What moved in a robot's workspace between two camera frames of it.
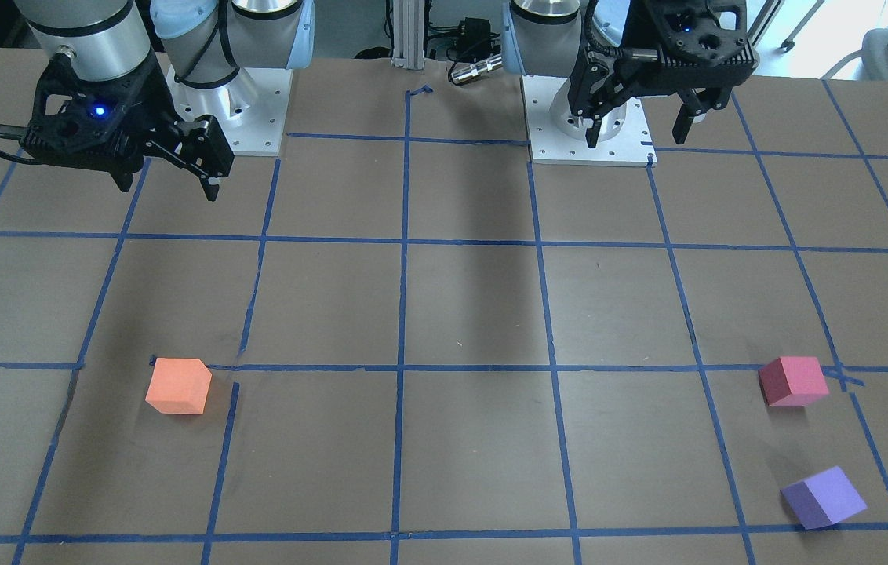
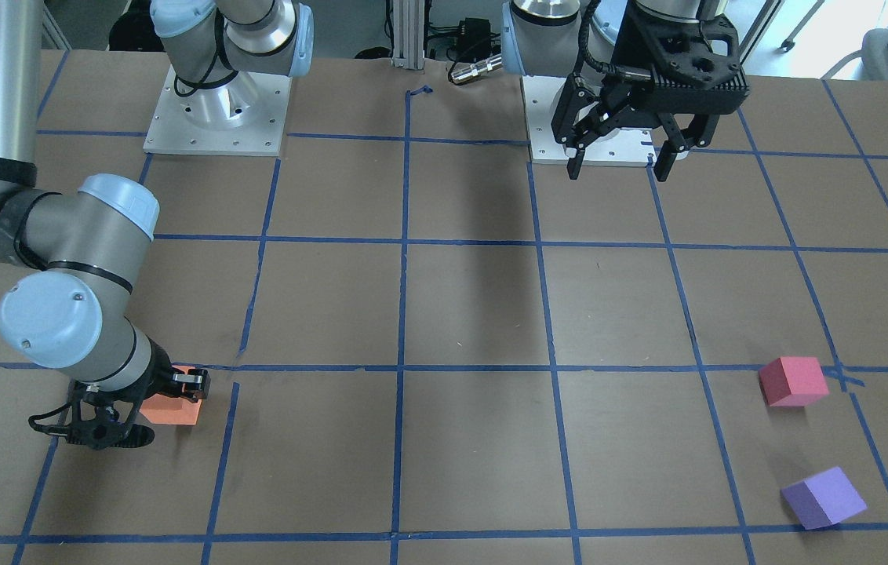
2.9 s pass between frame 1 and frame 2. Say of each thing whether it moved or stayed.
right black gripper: moved
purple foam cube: stayed
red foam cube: stayed
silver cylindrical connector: stayed
